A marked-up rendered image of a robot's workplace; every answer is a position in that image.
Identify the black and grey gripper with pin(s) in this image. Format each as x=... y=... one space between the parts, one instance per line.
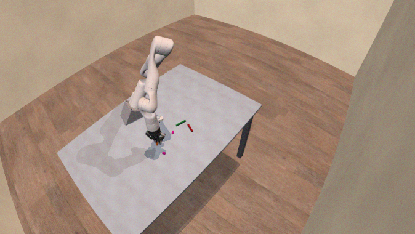
x=155 y=135

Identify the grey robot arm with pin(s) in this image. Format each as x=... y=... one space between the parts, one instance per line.
x=147 y=107

